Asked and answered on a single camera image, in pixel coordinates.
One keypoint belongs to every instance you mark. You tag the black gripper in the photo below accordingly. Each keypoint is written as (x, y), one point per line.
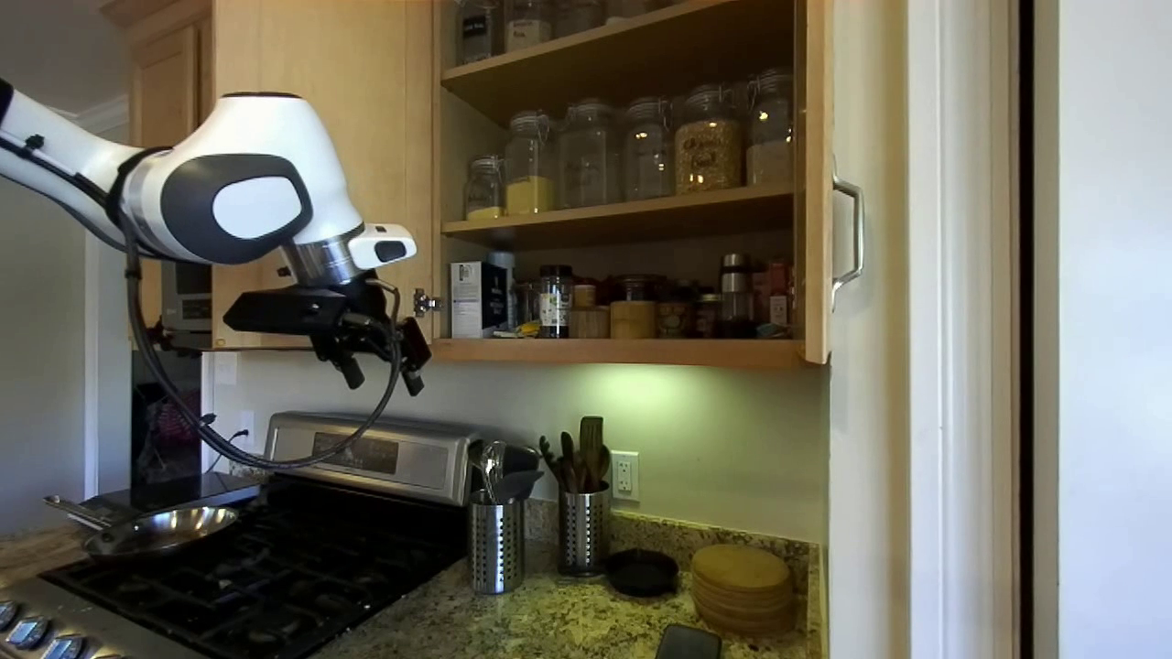
(354, 316)

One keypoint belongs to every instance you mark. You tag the spice jar white floral label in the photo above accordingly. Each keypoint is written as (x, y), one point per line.
(553, 305)

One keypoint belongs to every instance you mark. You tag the wooden cabinet door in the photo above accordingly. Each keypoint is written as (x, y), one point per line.
(366, 50)
(815, 184)

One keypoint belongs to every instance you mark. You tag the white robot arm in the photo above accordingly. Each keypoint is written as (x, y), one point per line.
(244, 159)

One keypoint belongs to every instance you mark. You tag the round wooden container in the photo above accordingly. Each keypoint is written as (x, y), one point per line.
(592, 323)
(636, 321)

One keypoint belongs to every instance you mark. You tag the wooden microwave surround cabinet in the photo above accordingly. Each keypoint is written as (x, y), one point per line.
(167, 61)

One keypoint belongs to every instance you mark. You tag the white carton box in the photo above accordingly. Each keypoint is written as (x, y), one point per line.
(465, 297)

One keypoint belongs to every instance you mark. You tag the black carton box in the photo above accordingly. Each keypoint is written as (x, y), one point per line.
(498, 294)

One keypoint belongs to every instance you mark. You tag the steel ladle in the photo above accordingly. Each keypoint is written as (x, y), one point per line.
(484, 463)

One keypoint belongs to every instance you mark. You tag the black spatula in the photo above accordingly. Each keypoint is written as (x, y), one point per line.
(516, 474)

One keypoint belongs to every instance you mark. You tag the black panel with pink print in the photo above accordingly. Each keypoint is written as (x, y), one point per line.
(167, 425)

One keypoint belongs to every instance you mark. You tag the steel utensil holder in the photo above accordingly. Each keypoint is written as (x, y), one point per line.
(496, 550)
(587, 533)

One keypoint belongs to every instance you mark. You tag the wooden spatula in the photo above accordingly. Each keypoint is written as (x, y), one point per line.
(593, 450)

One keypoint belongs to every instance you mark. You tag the tall jar yellow contents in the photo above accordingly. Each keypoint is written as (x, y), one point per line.
(527, 170)

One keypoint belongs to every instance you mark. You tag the stainless gas range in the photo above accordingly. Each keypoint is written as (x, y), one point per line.
(244, 586)

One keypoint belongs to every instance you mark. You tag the steel frying pan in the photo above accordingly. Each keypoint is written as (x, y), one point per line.
(168, 527)

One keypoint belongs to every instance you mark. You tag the clear glass storage jar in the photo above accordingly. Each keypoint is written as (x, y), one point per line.
(477, 32)
(527, 23)
(644, 153)
(587, 159)

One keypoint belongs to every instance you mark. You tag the small black dish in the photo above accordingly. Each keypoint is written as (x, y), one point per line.
(643, 571)

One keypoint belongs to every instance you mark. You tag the glass jar with label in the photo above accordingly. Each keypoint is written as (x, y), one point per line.
(709, 149)

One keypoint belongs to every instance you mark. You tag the red spice jar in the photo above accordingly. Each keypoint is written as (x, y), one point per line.
(778, 305)

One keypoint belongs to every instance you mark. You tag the silver stove knob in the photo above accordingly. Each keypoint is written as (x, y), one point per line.
(67, 646)
(29, 630)

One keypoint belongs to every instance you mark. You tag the dark smartphone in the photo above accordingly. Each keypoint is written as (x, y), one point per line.
(691, 646)

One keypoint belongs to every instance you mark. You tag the stack of cork trivets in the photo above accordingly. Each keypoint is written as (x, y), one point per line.
(738, 586)

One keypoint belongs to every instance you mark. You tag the glass jar pale contents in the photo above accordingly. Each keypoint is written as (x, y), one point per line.
(771, 133)

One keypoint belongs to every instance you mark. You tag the white door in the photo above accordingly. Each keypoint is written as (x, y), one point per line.
(1117, 330)

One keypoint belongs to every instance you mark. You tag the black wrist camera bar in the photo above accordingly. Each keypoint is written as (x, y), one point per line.
(274, 311)

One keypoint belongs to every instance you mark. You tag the white wall outlet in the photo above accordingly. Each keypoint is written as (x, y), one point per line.
(623, 477)
(244, 425)

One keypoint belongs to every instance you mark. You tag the wooden wall cabinet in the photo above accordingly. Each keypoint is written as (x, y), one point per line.
(610, 353)

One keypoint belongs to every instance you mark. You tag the white door frame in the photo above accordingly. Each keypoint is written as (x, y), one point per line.
(963, 330)

